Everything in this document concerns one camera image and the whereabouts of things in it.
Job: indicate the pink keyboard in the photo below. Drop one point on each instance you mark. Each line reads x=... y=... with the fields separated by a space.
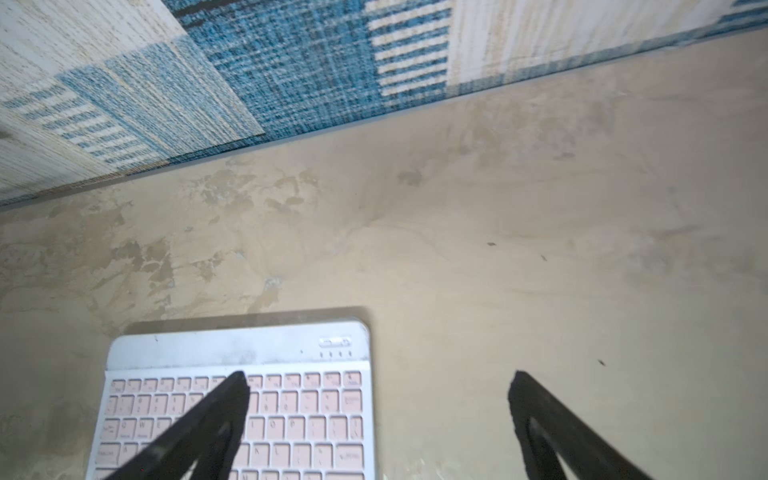
x=310 y=407

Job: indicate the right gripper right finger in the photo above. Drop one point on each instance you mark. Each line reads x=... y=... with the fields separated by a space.
x=551 y=436

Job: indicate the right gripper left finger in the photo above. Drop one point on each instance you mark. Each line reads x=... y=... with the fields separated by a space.
x=203 y=443

